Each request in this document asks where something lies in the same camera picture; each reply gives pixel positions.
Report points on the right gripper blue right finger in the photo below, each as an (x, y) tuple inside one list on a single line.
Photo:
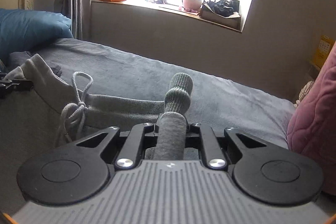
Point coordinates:
[(203, 138)]

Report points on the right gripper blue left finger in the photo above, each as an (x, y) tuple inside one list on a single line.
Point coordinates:
[(131, 151)]

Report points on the grey sweatpants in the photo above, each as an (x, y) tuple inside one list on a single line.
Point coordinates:
[(54, 113)]

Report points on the cardboard box with clothes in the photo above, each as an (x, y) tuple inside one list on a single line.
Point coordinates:
[(222, 13)]

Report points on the blue pillow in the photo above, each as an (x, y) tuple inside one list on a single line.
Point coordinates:
[(23, 30)]

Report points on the person in maroon jacket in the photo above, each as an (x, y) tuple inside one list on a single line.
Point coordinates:
[(311, 130)]

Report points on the pink pot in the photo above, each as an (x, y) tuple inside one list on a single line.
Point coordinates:
[(192, 5)]

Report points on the yellow box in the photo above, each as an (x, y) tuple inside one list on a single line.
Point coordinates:
[(321, 53)]

